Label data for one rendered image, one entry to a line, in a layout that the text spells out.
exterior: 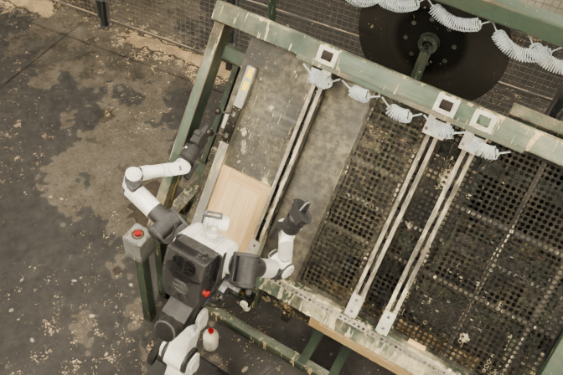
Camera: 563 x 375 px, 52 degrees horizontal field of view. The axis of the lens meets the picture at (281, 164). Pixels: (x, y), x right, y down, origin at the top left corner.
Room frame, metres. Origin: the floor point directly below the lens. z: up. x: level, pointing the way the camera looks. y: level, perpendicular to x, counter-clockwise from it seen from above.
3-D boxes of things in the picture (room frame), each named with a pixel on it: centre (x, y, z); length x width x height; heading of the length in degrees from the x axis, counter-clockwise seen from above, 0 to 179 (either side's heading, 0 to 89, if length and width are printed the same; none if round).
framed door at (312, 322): (1.56, -0.72, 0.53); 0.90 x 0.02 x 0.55; 67
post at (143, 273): (1.75, 0.71, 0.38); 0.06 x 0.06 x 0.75; 67
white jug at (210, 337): (1.62, 0.28, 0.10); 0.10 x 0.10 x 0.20
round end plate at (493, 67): (2.54, -0.66, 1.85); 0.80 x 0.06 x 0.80; 67
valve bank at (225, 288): (1.64, 0.28, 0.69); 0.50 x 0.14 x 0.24; 67
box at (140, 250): (1.75, 0.71, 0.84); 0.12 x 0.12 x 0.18; 67
